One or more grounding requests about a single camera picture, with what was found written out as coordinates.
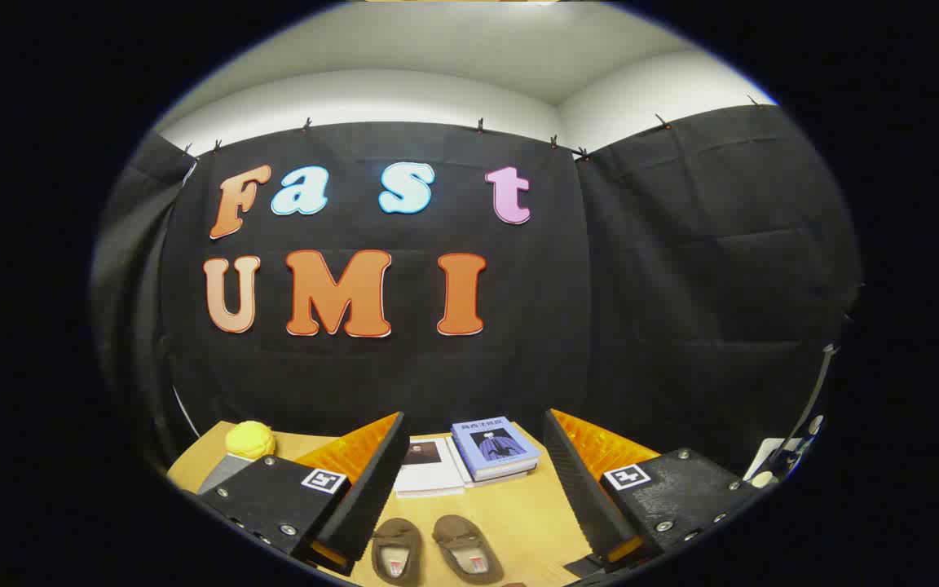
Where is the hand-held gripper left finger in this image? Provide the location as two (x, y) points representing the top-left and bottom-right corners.
(196, 412), (412, 576)

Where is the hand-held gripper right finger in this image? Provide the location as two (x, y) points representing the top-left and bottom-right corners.
(543, 408), (764, 576)

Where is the brown fuzzy slipper shoe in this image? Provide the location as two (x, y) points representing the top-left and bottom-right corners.
(372, 518), (425, 586)
(432, 514), (505, 585)

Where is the grey fabric storage box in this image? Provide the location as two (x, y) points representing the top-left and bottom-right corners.
(196, 453), (262, 495)

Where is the blue book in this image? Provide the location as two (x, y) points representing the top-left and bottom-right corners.
(451, 417), (541, 482)

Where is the yellow plush ball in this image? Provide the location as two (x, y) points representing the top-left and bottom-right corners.
(225, 421), (276, 460)

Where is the grey metal pole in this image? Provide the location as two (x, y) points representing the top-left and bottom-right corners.
(791, 342), (839, 478)

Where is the row of backdrop clips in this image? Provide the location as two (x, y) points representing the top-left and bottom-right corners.
(183, 94), (764, 160)

